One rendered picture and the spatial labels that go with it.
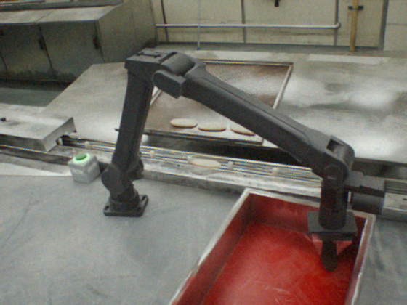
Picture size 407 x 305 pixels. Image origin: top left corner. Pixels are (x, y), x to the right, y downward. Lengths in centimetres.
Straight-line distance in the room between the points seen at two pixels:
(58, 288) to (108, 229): 22
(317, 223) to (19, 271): 76
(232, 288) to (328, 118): 69
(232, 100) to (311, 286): 45
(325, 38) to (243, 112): 414
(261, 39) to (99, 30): 206
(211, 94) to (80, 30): 335
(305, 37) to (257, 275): 416
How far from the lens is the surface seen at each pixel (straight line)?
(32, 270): 113
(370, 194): 82
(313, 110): 140
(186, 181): 122
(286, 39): 497
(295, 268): 97
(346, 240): 90
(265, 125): 78
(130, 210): 116
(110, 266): 104
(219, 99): 79
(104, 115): 180
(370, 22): 480
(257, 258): 99
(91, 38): 403
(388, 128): 135
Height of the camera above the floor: 155
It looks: 32 degrees down
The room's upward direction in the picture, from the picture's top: 7 degrees counter-clockwise
